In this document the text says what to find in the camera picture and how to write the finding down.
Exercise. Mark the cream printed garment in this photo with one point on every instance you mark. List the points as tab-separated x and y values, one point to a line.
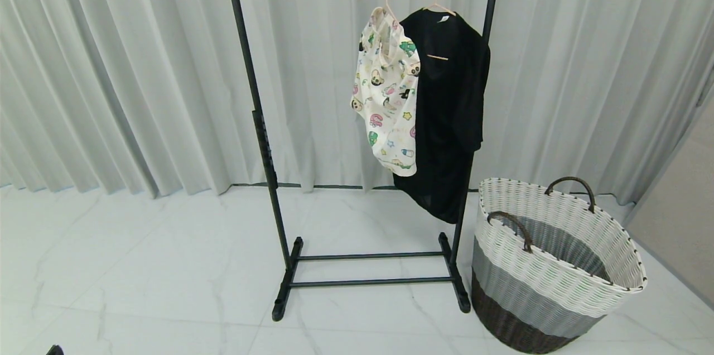
385	98

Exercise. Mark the black garment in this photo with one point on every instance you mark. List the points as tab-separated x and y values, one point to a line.
452	120

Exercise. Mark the white laundry basket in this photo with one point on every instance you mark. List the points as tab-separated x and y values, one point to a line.
530	277

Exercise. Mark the white curtain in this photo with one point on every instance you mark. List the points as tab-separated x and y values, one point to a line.
111	65

